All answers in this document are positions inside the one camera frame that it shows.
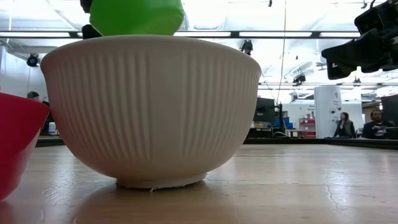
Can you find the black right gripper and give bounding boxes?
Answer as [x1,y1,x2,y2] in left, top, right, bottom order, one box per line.
[321,26,398,80]

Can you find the green plastic bowl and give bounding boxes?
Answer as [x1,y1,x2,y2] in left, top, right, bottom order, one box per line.
[89,0,185,37]

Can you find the white ribbed bowl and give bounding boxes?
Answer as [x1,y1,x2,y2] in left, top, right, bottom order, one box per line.
[40,34,262,190]

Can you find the red plastic bowl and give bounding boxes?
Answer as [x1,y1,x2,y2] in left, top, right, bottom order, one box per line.
[0,92,51,202]

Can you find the red shelf bins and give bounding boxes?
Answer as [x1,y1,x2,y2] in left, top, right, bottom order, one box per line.
[298,117,317,138]

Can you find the white round pillar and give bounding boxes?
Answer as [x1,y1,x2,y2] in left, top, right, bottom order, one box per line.
[313,85,345,139]

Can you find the large dark screen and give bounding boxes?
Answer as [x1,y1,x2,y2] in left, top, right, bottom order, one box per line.
[381,94,398,126]

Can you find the person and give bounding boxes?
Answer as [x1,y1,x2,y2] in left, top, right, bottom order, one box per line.
[333,111,356,139]
[26,90,54,136]
[361,109,395,140]

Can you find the blue storage bins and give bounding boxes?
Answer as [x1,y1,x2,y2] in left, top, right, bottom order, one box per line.
[274,116,294,129]

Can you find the black monitor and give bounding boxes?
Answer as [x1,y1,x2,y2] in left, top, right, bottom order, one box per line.
[253,96,276,123]

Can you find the black ceiling camera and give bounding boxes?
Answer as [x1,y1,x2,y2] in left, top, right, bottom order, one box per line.
[292,73,307,86]
[240,39,254,56]
[25,53,41,68]

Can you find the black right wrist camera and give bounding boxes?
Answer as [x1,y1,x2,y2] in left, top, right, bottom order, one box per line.
[354,0,398,35]

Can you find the thin hanging cable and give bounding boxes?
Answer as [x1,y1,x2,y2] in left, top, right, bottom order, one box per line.
[275,0,287,97]

